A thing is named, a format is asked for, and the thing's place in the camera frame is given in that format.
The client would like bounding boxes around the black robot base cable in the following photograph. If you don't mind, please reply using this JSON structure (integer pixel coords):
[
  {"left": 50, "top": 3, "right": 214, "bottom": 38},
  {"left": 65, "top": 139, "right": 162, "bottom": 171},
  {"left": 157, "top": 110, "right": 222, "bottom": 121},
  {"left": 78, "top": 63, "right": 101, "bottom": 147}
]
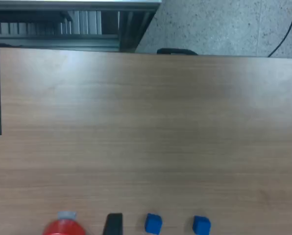
[{"left": 268, "top": 0, "right": 292, "bottom": 57}]

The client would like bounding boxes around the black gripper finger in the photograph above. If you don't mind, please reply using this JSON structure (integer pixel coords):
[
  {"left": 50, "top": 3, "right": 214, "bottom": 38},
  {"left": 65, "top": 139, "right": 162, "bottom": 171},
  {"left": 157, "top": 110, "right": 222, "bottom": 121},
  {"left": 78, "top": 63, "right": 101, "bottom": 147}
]
[{"left": 103, "top": 212, "right": 123, "bottom": 235}]

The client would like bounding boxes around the black plastic object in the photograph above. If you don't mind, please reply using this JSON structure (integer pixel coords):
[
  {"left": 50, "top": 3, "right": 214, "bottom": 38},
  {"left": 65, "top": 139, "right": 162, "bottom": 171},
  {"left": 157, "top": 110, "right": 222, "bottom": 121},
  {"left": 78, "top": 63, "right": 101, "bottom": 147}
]
[{"left": 157, "top": 47, "right": 198, "bottom": 56}]

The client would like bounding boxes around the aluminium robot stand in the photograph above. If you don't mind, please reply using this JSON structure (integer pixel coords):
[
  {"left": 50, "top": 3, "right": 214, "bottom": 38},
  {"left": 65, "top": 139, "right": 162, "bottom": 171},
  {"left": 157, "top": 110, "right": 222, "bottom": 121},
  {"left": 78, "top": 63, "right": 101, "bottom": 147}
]
[{"left": 0, "top": 0, "right": 161, "bottom": 52}]

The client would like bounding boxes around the blue cube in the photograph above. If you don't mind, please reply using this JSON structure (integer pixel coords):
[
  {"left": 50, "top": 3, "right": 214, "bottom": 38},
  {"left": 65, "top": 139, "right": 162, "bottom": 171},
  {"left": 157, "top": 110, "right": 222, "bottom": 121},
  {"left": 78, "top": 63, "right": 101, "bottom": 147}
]
[
  {"left": 145, "top": 213, "right": 163, "bottom": 235},
  {"left": 192, "top": 215, "right": 211, "bottom": 235}
]

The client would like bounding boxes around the red plastic bin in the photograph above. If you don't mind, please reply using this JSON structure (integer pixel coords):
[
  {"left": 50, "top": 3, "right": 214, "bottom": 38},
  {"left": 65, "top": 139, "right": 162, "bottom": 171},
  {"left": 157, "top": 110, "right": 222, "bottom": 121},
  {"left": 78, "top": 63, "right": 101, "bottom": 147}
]
[{"left": 42, "top": 218, "right": 88, "bottom": 235}]

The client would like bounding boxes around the grey-blue tape piece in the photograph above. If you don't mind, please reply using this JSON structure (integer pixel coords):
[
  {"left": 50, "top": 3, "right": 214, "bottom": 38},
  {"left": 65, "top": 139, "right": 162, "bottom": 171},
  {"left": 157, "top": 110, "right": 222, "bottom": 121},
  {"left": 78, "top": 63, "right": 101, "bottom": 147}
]
[{"left": 57, "top": 211, "right": 77, "bottom": 220}]

